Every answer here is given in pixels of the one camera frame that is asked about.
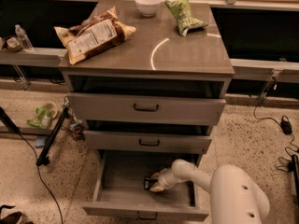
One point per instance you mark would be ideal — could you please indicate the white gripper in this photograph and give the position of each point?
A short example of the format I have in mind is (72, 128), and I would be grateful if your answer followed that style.
(165, 179)

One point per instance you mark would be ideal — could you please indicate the blue rxbar blueberry bar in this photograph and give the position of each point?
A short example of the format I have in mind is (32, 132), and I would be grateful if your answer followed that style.
(149, 183)

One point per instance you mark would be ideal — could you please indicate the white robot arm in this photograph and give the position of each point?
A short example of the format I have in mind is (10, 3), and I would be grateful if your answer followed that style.
(234, 197)

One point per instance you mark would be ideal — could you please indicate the bottom grey open drawer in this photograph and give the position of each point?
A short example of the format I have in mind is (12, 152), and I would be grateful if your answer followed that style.
(120, 192)

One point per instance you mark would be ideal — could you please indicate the middle grey drawer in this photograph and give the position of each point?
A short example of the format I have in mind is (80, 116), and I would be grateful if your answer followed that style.
(148, 142)

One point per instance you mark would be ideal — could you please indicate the grey drawer cabinet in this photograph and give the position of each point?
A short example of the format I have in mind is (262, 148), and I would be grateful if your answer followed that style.
(155, 61)

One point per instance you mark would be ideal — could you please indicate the top grey drawer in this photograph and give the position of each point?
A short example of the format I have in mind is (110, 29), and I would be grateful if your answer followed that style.
(146, 109)

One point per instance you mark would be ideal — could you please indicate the black tripod leg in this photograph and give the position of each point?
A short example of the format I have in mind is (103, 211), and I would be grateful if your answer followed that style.
(43, 158)

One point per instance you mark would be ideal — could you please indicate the green white packet on floor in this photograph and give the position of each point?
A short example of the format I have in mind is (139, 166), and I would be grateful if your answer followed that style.
(44, 115)

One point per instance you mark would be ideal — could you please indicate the brown yellow chip bag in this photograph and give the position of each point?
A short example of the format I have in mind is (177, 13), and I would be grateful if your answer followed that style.
(95, 35)

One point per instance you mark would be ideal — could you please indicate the grey side shelf right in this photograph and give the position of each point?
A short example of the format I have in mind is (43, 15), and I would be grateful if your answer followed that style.
(258, 70)

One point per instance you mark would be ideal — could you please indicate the grey side shelf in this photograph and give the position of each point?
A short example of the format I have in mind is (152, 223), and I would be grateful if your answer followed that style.
(39, 57)
(258, 70)

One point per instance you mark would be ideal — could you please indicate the grey side shelf left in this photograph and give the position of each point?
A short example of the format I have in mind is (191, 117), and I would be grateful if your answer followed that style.
(39, 57)

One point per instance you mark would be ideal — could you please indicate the green chip bag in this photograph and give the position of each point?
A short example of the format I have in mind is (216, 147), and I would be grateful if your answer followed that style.
(181, 11)

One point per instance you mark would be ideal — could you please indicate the white bowl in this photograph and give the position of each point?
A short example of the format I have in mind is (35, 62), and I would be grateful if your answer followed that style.
(148, 8)

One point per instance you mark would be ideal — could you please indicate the clear water bottle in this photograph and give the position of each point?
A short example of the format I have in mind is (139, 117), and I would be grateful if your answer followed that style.
(23, 38)

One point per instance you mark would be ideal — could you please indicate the small basket with items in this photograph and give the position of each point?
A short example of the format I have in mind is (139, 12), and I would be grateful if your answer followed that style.
(10, 44)

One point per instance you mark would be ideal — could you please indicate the small wire rack with can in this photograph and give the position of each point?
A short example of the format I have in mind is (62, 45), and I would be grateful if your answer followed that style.
(71, 124)

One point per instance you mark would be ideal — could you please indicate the black power adapter with cable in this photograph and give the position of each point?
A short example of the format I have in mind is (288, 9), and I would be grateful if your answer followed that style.
(285, 165)

